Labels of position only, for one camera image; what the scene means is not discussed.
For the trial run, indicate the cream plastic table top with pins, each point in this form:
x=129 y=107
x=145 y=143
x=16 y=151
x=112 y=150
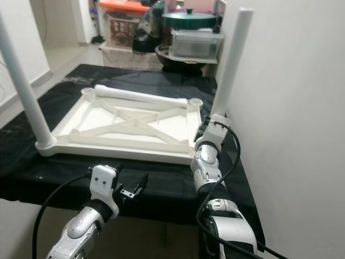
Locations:
x=129 y=151

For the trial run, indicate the white plastic table leg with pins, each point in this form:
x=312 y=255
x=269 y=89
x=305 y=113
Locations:
x=232 y=62
x=143 y=96
x=24 y=86

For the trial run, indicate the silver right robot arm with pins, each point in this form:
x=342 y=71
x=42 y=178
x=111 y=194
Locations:
x=207 y=167

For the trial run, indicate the black tablecloth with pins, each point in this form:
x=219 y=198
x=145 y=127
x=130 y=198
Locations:
x=43 y=183

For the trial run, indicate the black round basin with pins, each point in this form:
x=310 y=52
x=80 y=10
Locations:
x=164 y=58

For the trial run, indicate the clear plastic storage box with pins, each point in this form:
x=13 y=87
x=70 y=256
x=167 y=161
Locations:
x=197 y=44

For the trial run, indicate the dark green round lid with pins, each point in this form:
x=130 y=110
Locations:
x=188 y=20

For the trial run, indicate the black bag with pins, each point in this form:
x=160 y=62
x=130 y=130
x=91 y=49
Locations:
x=148 y=33

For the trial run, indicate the grey framed picture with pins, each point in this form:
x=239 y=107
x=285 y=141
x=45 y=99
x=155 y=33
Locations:
x=220 y=8

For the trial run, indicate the pink plastic box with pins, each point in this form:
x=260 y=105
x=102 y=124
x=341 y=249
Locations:
x=194 y=4

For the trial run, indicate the orange plastic lid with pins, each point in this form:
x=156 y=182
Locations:
x=123 y=6

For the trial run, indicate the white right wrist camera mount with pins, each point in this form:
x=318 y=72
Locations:
x=214 y=134

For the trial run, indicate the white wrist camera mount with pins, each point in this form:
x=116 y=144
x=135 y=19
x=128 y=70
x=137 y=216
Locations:
x=214 y=134
x=105 y=183

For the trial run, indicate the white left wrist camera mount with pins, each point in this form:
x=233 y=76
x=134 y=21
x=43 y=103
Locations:
x=105 y=183

